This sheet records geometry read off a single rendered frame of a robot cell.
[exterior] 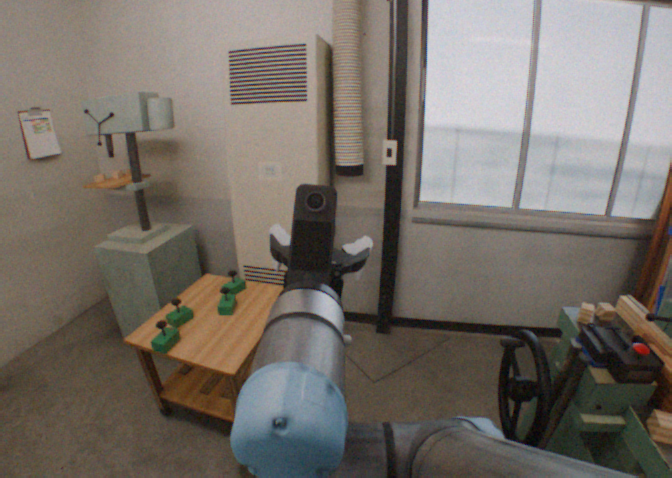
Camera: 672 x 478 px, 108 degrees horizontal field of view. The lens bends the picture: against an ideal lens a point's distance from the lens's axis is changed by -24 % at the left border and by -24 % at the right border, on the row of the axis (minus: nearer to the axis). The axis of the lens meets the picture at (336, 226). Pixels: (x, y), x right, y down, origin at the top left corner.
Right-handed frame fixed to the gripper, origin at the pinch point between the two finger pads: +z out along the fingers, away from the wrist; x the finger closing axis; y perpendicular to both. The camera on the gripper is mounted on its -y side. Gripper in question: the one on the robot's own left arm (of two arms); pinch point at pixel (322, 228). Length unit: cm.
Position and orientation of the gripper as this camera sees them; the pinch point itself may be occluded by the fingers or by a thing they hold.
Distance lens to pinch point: 49.6
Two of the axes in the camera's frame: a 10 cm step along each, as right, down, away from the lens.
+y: -1.4, 9.3, 3.4
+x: 9.9, 1.4, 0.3
